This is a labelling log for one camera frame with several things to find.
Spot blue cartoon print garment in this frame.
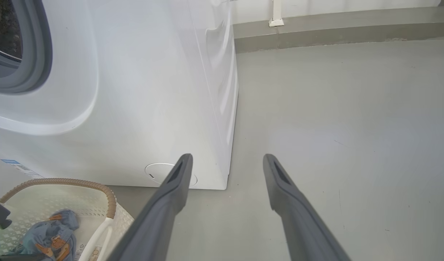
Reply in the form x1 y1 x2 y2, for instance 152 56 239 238
12 209 80 261

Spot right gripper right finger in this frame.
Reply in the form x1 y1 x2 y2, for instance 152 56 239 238
263 154 352 261

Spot perforated steel washer drum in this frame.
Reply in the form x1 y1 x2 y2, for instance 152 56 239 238
0 0 23 60

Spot blue energy label sticker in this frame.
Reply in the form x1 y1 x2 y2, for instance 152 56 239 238
0 159 45 179

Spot white front-load washing machine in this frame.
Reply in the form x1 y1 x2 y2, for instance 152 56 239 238
0 0 239 190

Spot round drain filter cover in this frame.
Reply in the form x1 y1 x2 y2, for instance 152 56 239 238
145 163 198 188

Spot white basket with brown rim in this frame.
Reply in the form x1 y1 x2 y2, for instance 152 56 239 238
0 178 135 261

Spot white metal railing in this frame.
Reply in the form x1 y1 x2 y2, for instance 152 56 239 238
268 0 285 27

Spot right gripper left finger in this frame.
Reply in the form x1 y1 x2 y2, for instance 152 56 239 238
106 153 193 261

